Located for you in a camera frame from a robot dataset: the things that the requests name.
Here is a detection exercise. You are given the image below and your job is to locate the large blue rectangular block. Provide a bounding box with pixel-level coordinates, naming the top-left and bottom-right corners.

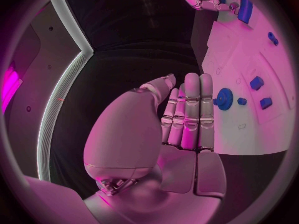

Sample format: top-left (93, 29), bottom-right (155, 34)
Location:
top-left (237, 0), bottom-right (254, 24)

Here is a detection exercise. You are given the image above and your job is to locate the blue gear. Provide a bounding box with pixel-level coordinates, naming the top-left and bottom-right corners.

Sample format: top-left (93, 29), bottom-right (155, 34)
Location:
top-left (212, 88), bottom-right (234, 111)

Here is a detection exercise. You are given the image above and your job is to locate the glowing light bar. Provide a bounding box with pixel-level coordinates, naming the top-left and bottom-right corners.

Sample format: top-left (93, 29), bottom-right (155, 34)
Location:
top-left (1, 61), bottom-right (24, 114)

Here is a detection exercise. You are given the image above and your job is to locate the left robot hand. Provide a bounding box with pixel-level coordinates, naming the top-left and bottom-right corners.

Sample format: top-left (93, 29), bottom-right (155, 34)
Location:
top-left (82, 72), bottom-right (228, 224)

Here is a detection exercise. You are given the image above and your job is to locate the white task board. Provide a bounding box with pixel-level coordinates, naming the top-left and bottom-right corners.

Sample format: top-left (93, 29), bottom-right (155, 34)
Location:
top-left (190, 0), bottom-right (296, 156)

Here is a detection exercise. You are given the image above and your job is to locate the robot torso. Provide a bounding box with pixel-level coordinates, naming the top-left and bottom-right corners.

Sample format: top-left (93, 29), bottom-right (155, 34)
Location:
top-left (3, 0), bottom-right (95, 184)

